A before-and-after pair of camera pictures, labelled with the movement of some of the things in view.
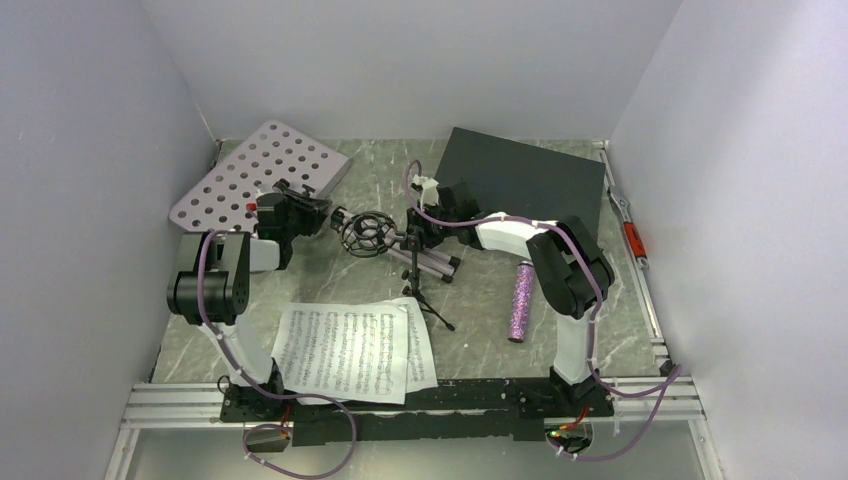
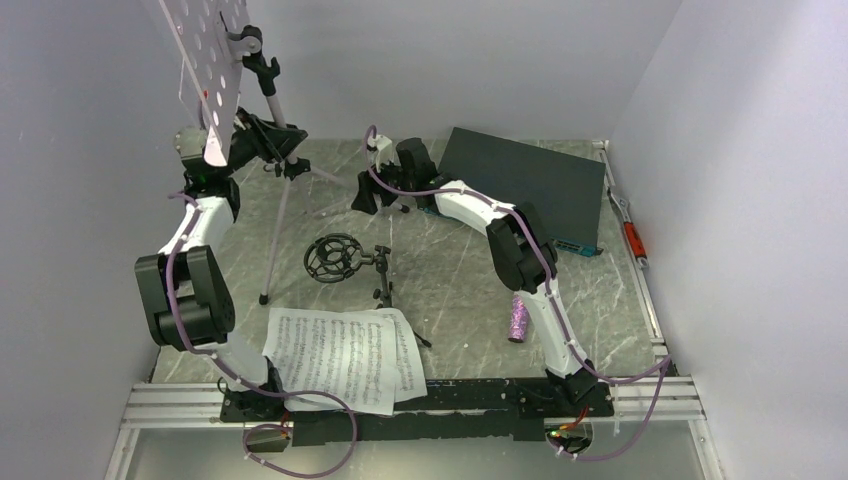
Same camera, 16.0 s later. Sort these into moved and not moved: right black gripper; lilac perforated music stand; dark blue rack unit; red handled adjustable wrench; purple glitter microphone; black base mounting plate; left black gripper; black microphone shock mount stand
Moved: right black gripper; black microphone shock mount stand; lilac perforated music stand; left black gripper
Not moved: purple glitter microphone; dark blue rack unit; black base mounting plate; red handled adjustable wrench
